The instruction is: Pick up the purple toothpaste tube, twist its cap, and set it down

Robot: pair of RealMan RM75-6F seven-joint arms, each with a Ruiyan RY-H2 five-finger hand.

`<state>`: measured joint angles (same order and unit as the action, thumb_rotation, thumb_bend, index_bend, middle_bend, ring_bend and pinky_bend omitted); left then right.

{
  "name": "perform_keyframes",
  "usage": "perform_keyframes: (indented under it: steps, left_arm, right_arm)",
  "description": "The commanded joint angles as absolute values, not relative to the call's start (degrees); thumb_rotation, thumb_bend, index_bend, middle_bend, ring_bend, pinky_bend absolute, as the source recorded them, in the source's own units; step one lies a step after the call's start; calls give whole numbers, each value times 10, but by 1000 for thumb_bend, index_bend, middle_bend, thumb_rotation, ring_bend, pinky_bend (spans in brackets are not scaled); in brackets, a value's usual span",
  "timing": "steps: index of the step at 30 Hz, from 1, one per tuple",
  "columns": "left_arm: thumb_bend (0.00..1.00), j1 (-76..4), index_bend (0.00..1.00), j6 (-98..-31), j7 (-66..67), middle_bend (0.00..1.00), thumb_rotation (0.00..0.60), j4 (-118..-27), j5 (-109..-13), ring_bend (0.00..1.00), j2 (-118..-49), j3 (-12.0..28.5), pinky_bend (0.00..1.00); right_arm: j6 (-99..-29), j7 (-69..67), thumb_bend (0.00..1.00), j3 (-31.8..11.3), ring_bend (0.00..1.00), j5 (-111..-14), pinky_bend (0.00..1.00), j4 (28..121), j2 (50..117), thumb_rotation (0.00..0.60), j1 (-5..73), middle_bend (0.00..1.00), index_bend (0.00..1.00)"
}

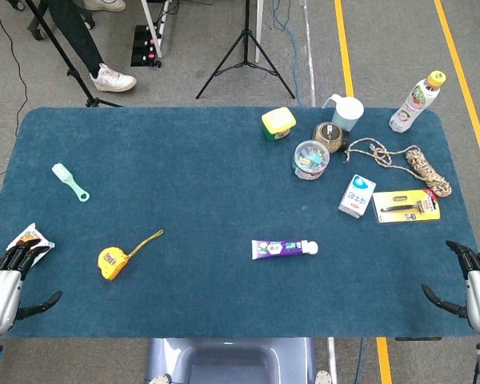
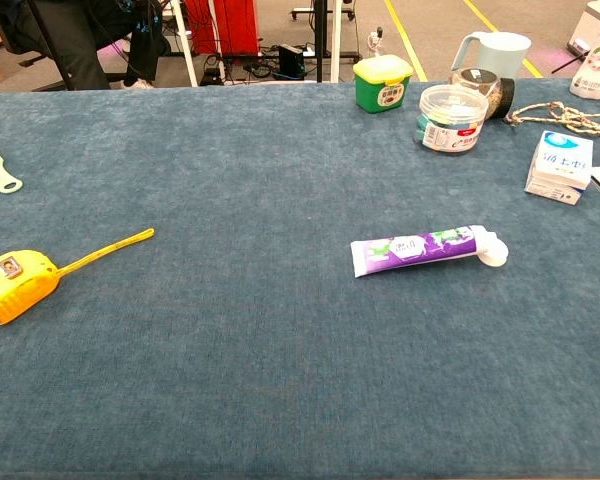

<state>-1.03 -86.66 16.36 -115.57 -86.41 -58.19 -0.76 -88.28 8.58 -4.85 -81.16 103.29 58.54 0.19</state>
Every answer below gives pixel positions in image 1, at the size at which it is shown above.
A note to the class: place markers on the black tripod stand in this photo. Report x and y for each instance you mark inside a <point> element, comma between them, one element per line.
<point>246,40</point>

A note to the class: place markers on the white upright post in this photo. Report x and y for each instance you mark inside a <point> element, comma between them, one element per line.
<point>259,32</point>

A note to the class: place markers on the purple toothpaste tube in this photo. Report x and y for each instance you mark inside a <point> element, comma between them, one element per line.
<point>276,249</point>

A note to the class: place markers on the person's leg white shoe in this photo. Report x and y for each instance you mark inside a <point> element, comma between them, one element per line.
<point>60,52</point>

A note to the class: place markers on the person's black trouser leg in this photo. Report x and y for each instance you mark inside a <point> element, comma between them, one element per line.
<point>78,36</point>

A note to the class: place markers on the green container yellow lid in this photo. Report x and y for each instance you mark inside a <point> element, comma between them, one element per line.
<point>278,122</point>

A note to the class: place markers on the small white blue carton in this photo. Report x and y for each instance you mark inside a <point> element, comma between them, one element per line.
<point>357,197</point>

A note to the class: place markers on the white snack packet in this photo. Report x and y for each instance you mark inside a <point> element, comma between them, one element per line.
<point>34,236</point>

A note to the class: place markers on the white sneaker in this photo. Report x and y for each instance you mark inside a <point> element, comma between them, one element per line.
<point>114,80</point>
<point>104,4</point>

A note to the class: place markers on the glass jar black lid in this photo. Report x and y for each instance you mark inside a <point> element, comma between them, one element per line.
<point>329,136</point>

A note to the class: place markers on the mint green small brush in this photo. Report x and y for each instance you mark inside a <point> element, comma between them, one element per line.
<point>66,178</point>

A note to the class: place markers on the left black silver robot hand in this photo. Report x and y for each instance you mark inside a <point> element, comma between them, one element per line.
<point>0,296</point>

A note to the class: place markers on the drink bottle yellow cap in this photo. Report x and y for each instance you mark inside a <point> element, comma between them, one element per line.
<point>414,104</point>

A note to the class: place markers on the clear tub of clips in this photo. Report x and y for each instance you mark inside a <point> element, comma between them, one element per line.
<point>311,159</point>

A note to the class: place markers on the yellow tape measure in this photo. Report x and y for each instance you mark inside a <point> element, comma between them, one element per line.
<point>111,262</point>

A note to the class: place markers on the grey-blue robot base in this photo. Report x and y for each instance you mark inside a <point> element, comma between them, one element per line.
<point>232,360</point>

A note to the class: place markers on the black office chair base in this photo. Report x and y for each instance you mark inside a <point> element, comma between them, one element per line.
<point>38,30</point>

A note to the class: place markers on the razor in yellow package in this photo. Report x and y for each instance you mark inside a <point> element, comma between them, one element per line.
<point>406,206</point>

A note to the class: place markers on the light blue plastic pitcher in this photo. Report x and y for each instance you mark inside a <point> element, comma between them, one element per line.
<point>346,114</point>

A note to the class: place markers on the white slanted frame leg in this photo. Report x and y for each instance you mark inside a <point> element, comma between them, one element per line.
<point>151,28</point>

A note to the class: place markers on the blue carpet table mat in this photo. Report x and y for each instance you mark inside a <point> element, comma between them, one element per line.
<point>208,192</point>

